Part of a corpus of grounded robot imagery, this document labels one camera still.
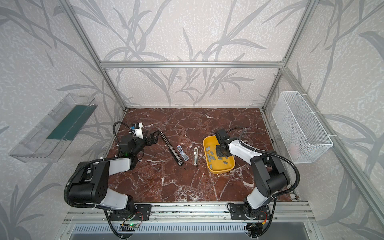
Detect grey staple strips in tray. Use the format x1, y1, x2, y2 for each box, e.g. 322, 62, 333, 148
205, 147, 230, 171

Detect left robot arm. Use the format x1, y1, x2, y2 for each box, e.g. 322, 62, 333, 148
64, 131, 160, 214

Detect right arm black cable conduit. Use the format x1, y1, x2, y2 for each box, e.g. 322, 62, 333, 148
226, 126, 301, 223

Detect yellow plastic tray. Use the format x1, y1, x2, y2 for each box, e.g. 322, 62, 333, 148
203, 136, 236, 175

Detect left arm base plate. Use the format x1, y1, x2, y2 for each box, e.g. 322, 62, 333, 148
109, 204, 152, 221

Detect white wire mesh basket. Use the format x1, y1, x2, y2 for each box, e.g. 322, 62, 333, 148
272, 91, 334, 164

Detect aluminium front rail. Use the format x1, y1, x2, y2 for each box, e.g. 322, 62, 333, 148
63, 202, 316, 224

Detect clear acrylic wall shelf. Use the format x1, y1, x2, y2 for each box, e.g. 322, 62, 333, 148
9, 94, 98, 163

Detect light blue stapler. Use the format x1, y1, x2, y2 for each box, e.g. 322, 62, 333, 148
177, 145, 189, 161

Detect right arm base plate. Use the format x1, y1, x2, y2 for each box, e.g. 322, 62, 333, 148
227, 203, 271, 222

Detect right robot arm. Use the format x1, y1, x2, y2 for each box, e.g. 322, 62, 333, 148
215, 129, 300, 219

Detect beige small stapler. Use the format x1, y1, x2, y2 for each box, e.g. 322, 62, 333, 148
194, 147, 199, 166

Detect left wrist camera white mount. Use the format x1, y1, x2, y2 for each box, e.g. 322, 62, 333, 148
129, 123, 144, 139

